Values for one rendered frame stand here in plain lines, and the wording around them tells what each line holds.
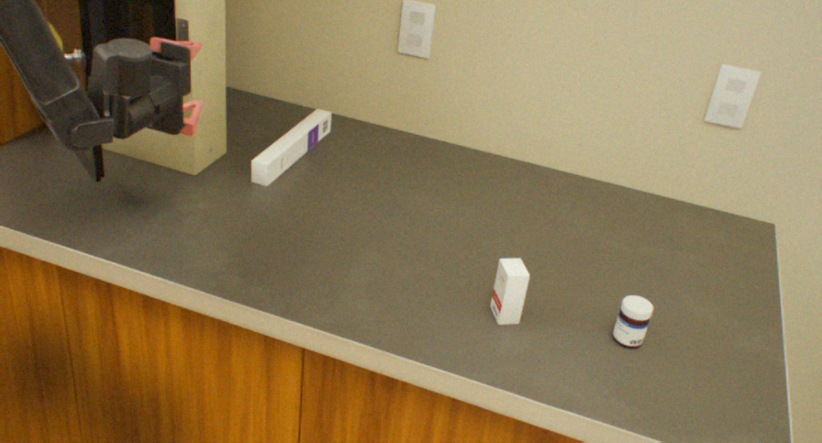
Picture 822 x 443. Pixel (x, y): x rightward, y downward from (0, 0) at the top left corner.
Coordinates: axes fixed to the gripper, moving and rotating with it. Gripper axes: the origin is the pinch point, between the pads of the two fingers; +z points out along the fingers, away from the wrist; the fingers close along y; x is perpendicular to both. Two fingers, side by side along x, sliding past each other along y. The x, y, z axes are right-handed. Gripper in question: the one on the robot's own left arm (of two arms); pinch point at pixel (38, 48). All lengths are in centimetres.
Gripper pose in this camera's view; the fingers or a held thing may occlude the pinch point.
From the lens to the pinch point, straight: 141.7
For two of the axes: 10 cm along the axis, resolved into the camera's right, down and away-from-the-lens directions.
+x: 5.8, 4.7, -6.7
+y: -7.7, 5.7, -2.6
